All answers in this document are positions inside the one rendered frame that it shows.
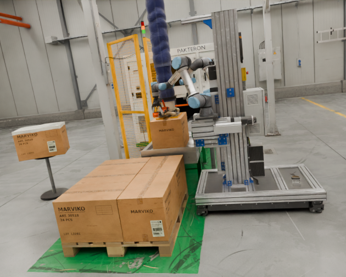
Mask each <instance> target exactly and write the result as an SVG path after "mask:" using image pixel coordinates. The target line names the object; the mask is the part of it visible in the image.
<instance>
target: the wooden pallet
mask: <svg viewBox="0 0 346 277"><path fill-rule="evenodd" d="M187 200H188V188H187V187H186V190H185V194H184V196H183V199H182V202H181V205H180V209H179V212H178V215H177V218H176V221H175V224H174V227H173V230H172V233H171V236H170V239H169V241H149V242H73V243H62V248H63V252H64V257H75V256H76V255H77V253H78V252H79V250H80V249H81V248H82V247H107V253H108V257H123V256H124V255H125V253H126V251H127V249H128V248H129V247H142V246H158V247H159V254H160V257H171V256H172V252H173V249H174V245H175V242H176V239H177V235H178V231H179V228H180V225H181V221H182V217H183V214H184V211H185V207H186V204H187Z"/></svg>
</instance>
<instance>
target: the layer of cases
mask: <svg viewBox="0 0 346 277"><path fill-rule="evenodd" d="M186 187H187V181H186V173H185V164H184V158H183V155H174V156H160V157H145V158H130V159H115V160H106V161H104V162H103V163H102V164H101V165H99V166H98V167H96V168H95V169H94V170H93V171H91V172H90V173H89V174H88V175H86V176H85V177H84V178H83V179H81V180H80V181H79V182H77V183H76V184H75V185H74V186H72V187H71V188H70V189H68V190H67V191H66V192H65V193H63V194H62V195H61V196H59V197H58V198H57V199H56V200H54V201H53V202H52V203H53V208H54V212H55V217H56V220H57V225H58V229H59V234H60V239H61V242H62V243H73V242H149V241H169V239H170V236H171V233H172V230H173V227H174V224H175V221H176V218H177V215H178V212H179V209H180V205H181V202H182V199H183V196H184V194H185V190H186Z"/></svg>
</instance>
